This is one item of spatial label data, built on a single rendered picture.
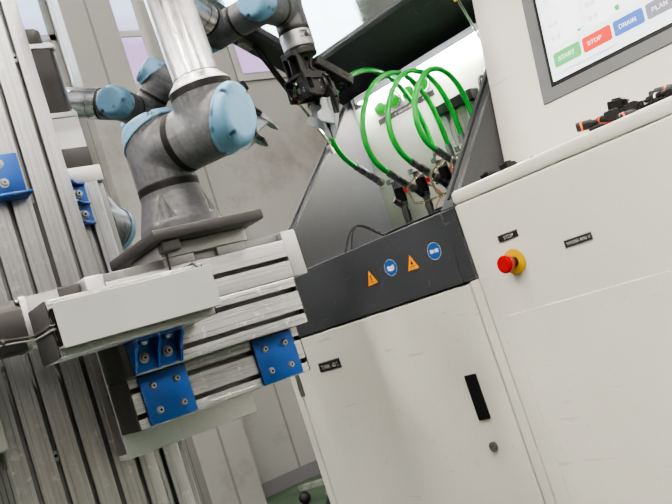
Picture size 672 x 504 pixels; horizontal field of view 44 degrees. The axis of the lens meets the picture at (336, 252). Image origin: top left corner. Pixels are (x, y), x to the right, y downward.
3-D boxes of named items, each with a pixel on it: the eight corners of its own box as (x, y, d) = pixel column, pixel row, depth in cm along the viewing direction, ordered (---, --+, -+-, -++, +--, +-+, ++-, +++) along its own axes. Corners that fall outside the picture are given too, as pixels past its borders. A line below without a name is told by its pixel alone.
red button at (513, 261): (497, 280, 167) (489, 256, 167) (508, 277, 170) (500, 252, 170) (518, 274, 163) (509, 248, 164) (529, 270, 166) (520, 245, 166)
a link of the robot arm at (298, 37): (296, 42, 199) (318, 26, 193) (302, 60, 199) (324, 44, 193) (273, 42, 194) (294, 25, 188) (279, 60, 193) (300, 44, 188)
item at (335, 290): (288, 341, 222) (269, 284, 224) (300, 337, 225) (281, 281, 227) (463, 283, 178) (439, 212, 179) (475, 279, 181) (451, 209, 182)
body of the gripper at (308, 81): (290, 108, 192) (274, 59, 193) (317, 106, 198) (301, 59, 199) (311, 94, 186) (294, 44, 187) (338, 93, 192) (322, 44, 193)
